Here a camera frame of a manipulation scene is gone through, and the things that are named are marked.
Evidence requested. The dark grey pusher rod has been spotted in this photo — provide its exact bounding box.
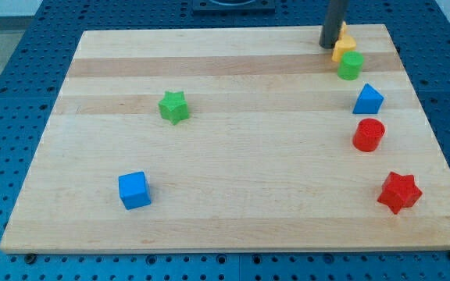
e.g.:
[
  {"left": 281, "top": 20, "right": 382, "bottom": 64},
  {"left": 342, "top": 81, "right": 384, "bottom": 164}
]
[{"left": 319, "top": 0, "right": 349, "bottom": 49}]

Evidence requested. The green star block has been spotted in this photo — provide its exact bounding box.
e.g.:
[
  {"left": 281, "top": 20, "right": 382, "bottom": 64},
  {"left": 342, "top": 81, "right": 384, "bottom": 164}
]
[{"left": 158, "top": 91, "right": 190, "bottom": 125}]

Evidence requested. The red star block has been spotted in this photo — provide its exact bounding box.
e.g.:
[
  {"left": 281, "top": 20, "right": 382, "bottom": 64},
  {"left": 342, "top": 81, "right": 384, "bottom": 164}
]
[{"left": 377, "top": 172, "right": 423, "bottom": 215}]

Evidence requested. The blue cube block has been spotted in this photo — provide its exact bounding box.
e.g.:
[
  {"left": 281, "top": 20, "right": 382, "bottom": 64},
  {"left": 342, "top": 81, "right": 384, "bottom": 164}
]
[{"left": 118, "top": 171, "right": 152, "bottom": 210}]

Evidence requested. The yellow heart block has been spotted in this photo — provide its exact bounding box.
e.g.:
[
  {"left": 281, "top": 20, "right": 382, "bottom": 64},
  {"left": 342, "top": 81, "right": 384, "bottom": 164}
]
[{"left": 331, "top": 34, "right": 357, "bottom": 62}]

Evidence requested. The green cylinder block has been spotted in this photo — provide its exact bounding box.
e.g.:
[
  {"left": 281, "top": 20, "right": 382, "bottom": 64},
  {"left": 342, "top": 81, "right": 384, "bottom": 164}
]
[{"left": 337, "top": 51, "right": 365, "bottom": 80}]

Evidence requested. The blue triangle block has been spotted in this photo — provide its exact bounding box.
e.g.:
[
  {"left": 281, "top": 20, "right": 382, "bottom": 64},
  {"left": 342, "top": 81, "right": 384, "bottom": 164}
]
[{"left": 352, "top": 84, "right": 384, "bottom": 114}]

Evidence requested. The red cylinder block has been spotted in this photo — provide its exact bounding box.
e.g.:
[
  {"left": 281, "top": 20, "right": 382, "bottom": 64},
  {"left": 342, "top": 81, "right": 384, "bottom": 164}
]
[{"left": 352, "top": 118, "right": 385, "bottom": 152}]

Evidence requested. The wooden board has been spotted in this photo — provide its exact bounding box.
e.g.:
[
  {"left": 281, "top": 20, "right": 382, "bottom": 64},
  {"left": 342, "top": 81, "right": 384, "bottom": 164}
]
[{"left": 0, "top": 24, "right": 450, "bottom": 254}]

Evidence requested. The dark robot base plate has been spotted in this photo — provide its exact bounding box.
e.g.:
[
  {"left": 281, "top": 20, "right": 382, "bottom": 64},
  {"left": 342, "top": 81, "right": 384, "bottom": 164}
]
[{"left": 191, "top": 0, "right": 276, "bottom": 13}]

